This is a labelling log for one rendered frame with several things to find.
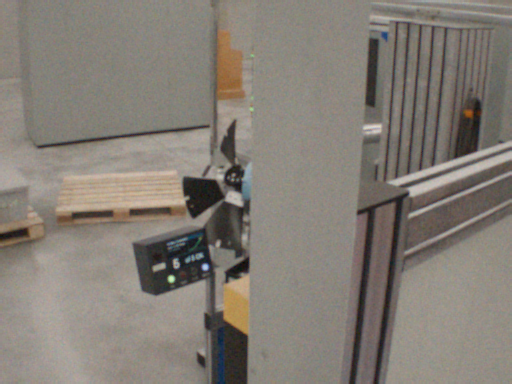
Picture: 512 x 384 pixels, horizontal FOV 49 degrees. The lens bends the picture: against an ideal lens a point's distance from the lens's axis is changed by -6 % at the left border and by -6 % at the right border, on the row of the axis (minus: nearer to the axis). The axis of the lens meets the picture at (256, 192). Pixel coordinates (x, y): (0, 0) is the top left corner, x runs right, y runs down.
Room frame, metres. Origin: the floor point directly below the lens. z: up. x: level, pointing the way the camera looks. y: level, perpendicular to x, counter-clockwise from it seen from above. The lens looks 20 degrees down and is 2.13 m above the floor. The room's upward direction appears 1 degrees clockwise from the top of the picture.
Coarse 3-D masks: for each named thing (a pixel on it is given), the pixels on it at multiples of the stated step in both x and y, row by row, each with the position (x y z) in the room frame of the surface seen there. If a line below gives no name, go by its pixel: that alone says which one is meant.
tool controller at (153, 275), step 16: (144, 240) 1.92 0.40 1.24; (160, 240) 1.89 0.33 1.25; (176, 240) 1.92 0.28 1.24; (192, 240) 1.96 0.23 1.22; (144, 256) 1.86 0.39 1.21; (160, 256) 1.85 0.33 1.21; (192, 256) 1.95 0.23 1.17; (208, 256) 1.99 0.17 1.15; (144, 272) 1.86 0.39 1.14; (160, 272) 1.85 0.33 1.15; (176, 272) 1.89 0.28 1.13; (208, 272) 1.97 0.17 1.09; (144, 288) 1.87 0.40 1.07; (160, 288) 1.83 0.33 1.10; (176, 288) 1.87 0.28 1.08
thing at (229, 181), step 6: (228, 168) 2.77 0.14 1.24; (234, 168) 2.76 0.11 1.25; (240, 168) 2.73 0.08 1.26; (228, 174) 2.75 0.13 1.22; (240, 174) 2.70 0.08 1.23; (228, 180) 2.73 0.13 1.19; (234, 180) 2.70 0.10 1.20; (240, 180) 2.68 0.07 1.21; (228, 186) 2.70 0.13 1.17; (234, 186) 2.69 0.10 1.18; (240, 186) 2.69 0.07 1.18; (240, 192) 2.76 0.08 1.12
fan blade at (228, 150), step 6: (234, 120) 3.00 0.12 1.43; (234, 126) 2.97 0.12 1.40; (228, 132) 3.02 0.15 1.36; (234, 132) 2.94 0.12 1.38; (228, 138) 2.99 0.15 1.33; (234, 138) 2.91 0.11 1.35; (222, 144) 3.06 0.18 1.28; (228, 144) 2.97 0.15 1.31; (234, 144) 2.89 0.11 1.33; (222, 150) 3.05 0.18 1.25; (228, 150) 2.97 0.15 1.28; (234, 150) 2.87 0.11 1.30; (228, 156) 2.97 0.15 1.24; (234, 156) 2.86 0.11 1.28; (234, 162) 2.86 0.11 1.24
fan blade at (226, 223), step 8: (224, 208) 2.65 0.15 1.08; (232, 208) 2.66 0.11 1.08; (240, 208) 2.67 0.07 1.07; (216, 216) 2.63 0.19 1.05; (224, 216) 2.63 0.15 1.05; (232, 216) 2.63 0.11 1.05; (240, 216) 2.64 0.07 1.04; (208, 224) 2.61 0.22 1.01; (216, 224) 2.60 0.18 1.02; (224, 224) 2.60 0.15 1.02; (232, 224) 2.61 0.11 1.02; (240, 224) 2.61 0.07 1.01; (208, 232) 2.58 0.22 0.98; (216, 232) 2.58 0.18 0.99; (224, 232) 2.58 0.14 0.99; (232, 232) 2.58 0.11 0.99; (240, 232) 2.59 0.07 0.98; (208, 240) 2.56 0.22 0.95; (216, 240) 2.55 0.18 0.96; (224, 240) 2.55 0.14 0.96; (232, 240) 2.55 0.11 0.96; (240, 240) 2.56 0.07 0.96; (224, 248) 2.53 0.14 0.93; (232, 248) 2.52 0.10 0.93; (240, 248) 2.52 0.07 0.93
